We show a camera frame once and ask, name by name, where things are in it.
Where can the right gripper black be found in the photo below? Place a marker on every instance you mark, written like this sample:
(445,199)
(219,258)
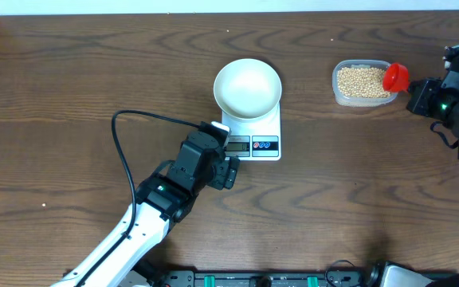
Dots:
(420,101)

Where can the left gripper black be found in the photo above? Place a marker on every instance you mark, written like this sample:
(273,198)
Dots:
(225,173)

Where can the red measuring scoop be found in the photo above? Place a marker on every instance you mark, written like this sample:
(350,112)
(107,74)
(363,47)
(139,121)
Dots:
(396,78)

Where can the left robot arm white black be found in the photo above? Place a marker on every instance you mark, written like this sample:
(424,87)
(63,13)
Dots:
(162,200)

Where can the white digital kitchen scale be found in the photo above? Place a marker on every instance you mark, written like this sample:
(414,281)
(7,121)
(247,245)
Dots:
(254,139)

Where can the white bowl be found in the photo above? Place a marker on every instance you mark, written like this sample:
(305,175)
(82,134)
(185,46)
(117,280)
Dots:
(247,89)

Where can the soybeans pile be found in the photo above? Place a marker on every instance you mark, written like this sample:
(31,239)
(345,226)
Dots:
(361,82)

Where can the clear plastic container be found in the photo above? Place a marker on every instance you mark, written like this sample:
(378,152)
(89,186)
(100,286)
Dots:
(355,101)

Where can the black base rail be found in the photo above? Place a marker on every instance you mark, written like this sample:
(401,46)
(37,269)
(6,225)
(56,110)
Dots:
(187,278)

